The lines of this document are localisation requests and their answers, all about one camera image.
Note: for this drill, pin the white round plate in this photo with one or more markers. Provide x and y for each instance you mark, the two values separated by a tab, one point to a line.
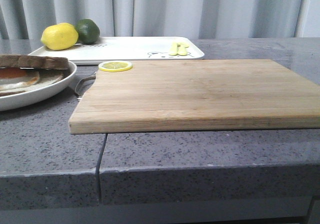
23	99

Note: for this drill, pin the fried egg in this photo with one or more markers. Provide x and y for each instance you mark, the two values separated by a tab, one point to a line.
14	78

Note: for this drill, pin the white rectangular tray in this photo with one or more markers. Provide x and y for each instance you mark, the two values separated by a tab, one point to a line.
124	48

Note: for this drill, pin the yellow plastic fork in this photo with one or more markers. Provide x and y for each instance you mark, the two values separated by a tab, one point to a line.
173	51

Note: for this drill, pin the yellow plastic spoon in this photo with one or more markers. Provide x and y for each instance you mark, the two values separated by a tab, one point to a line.
182	48

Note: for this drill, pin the lemon slice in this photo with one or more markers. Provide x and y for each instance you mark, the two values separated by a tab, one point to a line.
115	66

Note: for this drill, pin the wooden cutting board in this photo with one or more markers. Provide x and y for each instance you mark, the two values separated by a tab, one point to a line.
190	95

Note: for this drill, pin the green lime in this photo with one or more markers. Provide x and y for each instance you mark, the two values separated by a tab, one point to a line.
88	31

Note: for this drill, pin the yellow lemon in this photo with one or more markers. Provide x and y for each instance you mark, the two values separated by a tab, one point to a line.
59	36

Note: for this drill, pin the grey curtain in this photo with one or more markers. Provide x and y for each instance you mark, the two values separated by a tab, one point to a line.
193	19

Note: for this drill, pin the metal cutting board handle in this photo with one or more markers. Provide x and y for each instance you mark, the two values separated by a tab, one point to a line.
79	85

